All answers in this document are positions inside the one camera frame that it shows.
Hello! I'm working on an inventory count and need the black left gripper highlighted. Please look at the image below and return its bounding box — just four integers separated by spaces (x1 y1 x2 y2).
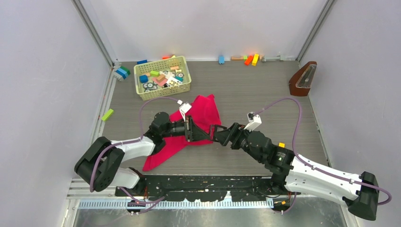
162 115 209 142

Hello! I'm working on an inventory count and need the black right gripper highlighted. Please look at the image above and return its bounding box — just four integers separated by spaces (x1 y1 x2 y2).
214 122 264 163

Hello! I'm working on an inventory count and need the pink red garment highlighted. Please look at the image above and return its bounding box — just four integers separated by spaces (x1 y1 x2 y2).
142 94 221 172

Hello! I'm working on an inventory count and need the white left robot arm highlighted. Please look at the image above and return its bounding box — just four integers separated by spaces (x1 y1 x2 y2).
74 112 225 196

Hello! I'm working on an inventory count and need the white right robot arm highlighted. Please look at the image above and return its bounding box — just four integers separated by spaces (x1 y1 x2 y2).
224 123 379 221

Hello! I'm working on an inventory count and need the green perforated plastic basket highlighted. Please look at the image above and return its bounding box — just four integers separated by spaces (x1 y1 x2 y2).
133 56 192 101

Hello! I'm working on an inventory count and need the light blue toy block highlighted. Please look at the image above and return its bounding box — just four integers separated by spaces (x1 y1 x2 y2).
218 55 225 64

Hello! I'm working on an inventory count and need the tan wooden block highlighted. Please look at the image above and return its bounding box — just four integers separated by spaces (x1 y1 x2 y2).
231 56 244 61

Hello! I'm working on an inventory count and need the orange toy block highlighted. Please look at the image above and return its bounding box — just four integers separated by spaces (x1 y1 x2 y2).
244 55 253 66

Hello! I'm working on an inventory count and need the yellow toy block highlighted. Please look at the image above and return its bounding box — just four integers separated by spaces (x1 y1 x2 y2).
251 53 259 66

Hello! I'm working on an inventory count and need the lime green block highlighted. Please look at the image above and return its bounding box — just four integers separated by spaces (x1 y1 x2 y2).
101 109 114 121

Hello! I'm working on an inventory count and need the brown wooden metronome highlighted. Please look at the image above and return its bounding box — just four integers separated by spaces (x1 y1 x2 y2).
288 61 317 96

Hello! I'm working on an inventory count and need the blue green block stack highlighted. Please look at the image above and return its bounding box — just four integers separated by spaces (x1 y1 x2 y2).
114 66 131 81

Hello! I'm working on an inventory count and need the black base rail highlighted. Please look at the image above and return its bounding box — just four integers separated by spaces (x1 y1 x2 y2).
114 175 293 202

